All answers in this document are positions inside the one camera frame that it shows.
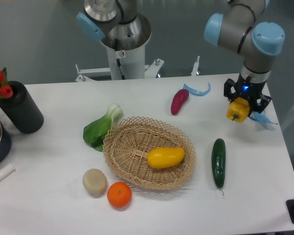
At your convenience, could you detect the yellow bell pepper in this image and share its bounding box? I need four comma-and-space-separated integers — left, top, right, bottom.
226, 97, 250, 122

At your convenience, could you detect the green cucumber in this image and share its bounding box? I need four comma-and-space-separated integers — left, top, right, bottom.
211, 138, 226, 195

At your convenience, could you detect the woven wicker basket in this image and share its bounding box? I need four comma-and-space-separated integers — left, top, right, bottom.
103, 117, 196, 190

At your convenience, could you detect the white metal base frame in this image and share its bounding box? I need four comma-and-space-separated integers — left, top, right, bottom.
75, 55, 201, 82

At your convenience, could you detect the yellow mango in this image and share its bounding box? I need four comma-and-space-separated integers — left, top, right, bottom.
147, 147, 185, 169

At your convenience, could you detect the green bok choy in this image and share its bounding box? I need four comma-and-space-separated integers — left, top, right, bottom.
83, 104, 123, 152

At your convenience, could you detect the purple eggplant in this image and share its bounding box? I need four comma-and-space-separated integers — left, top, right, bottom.
171, 89, 189, 116

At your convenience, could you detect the beige round cake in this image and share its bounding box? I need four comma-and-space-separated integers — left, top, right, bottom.
82, 168, 107, 198

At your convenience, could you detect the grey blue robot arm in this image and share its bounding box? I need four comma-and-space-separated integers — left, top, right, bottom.
76, 0, 285, 113

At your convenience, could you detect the orange mandarin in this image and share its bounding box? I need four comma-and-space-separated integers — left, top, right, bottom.
107, 182, 132, 208

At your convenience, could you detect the black cylindrical vase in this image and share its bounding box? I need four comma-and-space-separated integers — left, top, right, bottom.
0, 81, 44, 134

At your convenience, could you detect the blue crumpled tape strip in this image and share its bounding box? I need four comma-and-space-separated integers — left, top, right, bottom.
249, 112, 279, 129

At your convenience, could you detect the white paper strip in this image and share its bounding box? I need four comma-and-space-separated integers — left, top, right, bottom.
0, 164, 16, 182

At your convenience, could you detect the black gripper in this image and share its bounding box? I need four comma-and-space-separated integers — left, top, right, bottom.
223, 74, 271, 113

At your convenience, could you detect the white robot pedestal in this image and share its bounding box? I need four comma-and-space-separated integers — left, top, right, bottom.
101, 13, 151, 80

